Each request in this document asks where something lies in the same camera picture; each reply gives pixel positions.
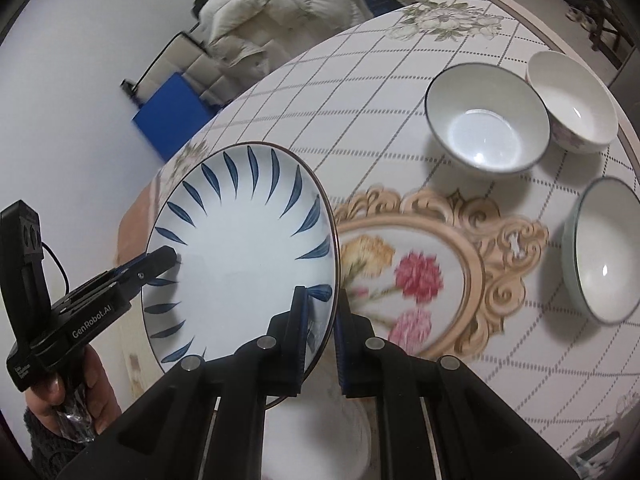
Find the blue leaf pattern plate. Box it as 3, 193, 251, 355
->
141, 142, 342, 410

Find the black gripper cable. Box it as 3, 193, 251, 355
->
41, 242, 70, 293

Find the pink floral white bowl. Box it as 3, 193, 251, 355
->
525, 51, 620, 155

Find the pale green rimmed bowl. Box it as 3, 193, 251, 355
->
562, 177, 640, 325

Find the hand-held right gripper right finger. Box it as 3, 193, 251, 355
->
334, 290, 583, 480

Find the grey rimmed white bowl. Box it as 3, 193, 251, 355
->
424, 65, 551, 177

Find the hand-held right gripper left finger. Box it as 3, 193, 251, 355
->
55, 285, 321, 480

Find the plain white plate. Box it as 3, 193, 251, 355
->
259, 360, 373, 480

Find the pair of slippers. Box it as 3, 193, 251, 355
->
567, 7, 598, 31

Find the floral printed tablecloth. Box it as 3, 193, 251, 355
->
117, 0, 640, 480

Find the person's left hand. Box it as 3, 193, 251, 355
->
24, 346, 123, 443

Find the blue box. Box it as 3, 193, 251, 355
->
131, 72, 217, 163

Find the person's left forearm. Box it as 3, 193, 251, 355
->
22, 407, 101, 480

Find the white down jacket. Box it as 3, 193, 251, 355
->
200, 0, 366, 68

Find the dark wooden furniture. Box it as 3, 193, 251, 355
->
520, 0, 638, 68

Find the beige padded sofa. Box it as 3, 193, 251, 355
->
134, 30, 273, 113

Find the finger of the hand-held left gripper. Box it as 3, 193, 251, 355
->
75, 245, 180, 311

